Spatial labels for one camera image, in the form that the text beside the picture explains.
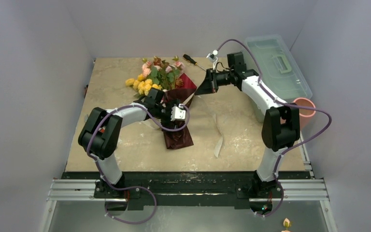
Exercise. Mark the aluminium rail frame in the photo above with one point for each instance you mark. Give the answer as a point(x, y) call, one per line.
point(65, 213)

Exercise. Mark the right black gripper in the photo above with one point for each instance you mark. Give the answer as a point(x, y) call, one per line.
point(211, 79)

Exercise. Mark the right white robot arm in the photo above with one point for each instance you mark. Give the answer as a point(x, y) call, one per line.
point(281, 125)

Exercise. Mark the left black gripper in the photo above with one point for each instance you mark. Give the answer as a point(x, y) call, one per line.
point(169, 106)

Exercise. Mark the flower bouquet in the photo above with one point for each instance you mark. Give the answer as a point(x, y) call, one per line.
point(164, 75)

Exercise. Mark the small pink flower bud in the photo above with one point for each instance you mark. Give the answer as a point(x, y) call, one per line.
point(287, 224)

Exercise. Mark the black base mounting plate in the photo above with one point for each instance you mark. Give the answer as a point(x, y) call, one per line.
point(212, 189)

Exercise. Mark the cream ribbon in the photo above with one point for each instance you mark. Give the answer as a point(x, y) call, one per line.
point(206, 135)

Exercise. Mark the pink cylindrical vase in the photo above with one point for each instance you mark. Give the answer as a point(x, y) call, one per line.
point(305, 114)

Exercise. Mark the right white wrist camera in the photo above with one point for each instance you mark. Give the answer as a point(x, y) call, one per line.
point(213, 58)

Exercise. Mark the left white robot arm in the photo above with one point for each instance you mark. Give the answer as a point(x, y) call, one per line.
point(99, 136)

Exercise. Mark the yellow black screwdriver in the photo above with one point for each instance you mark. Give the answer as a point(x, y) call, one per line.
point(192, 61)

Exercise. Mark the clear plastic storage box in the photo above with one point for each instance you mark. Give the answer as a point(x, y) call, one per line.
point(281, 73)

